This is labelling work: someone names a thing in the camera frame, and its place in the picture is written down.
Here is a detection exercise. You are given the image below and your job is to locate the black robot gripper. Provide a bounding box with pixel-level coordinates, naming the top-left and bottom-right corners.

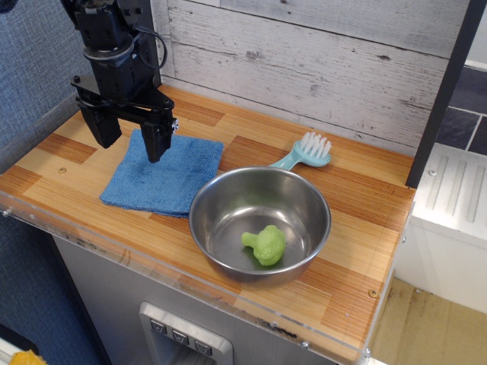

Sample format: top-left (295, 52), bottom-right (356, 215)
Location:
top-left (71, 45), bottom-right (176, 163)

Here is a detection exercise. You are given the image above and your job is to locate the blue microfibre towel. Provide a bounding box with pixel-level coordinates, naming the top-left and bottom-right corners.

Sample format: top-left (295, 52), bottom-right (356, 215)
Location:
top-left (100, 130), bottom-right (224, 217)

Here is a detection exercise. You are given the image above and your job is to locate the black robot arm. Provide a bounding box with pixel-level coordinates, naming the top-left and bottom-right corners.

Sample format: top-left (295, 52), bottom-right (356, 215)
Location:
top-left (62, 1), bottom-right (177, 163)

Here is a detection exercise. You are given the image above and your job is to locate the clear acrylic table edge guard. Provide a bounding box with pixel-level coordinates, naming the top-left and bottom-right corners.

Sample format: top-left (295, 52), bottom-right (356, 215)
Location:
top-left (1, 181), bottom-right (415, 364)

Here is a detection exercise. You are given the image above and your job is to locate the stainless steel bowl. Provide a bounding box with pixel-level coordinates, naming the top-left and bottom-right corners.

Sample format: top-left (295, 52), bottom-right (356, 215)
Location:
top-left (189, 167), bottom-right (332, 287)

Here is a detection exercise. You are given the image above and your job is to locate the green toy broccoli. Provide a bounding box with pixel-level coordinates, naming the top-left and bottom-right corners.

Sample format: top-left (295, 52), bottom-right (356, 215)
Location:
top-left (240, 225), bottom-right (286, 266)

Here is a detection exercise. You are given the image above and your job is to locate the teal dish brush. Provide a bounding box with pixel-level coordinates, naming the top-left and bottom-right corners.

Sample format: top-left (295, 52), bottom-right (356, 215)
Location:
top-left (271, 132), bottom-right (332, 170)

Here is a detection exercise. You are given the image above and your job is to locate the silver button control panel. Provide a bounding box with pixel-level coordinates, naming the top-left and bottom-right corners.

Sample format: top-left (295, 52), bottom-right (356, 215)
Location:
top-left (138, 302), bottom-right (234, 364)

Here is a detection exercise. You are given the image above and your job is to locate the yellow object at corner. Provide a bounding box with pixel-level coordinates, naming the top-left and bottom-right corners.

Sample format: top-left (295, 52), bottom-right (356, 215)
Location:
top-left (8, 351), bottom-right (47, 365)

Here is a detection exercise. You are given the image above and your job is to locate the white ribbed cabinet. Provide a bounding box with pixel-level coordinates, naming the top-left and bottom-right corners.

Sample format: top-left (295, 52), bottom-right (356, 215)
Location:
top-left (394, 144), bottom-right (486, 313)

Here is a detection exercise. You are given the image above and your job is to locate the dark right frame post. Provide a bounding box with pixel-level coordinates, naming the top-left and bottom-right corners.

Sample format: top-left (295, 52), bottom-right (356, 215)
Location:
top-left (406, 0), bottom-right (486, 189)

